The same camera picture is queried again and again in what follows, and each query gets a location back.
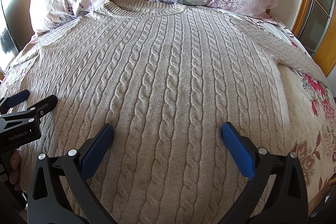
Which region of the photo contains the beige cable-knit sweater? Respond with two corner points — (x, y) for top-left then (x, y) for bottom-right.
(5, 0), (332, 224)

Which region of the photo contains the wooden headboard frame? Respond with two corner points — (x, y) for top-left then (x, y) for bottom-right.
(267, 0), (336, 77)

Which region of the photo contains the floral bed sheet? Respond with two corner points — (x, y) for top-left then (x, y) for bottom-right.
(0, 13), (336, 209)

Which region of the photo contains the person's left hand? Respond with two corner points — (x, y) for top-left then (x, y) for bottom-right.
(9, 148), (22, 191)

